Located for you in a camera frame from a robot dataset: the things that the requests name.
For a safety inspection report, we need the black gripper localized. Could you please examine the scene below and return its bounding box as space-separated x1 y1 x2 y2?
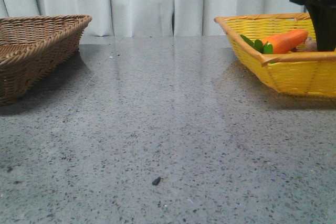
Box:
289 0 335 51

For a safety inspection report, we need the beige ginger root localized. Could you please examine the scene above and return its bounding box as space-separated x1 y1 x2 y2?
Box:
292 37 317 52

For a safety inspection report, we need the orange toy carrot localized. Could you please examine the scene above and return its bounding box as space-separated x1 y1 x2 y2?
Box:
240 29 309 54

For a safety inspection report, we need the yellow wicker basket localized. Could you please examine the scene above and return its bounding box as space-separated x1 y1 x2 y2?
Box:
214 13 335 98

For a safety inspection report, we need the small black debris piece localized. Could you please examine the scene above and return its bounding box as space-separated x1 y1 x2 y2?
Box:
152 177 162 186

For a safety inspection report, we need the brown wicker basket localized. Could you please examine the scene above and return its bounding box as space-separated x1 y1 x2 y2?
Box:
1 14 92 105

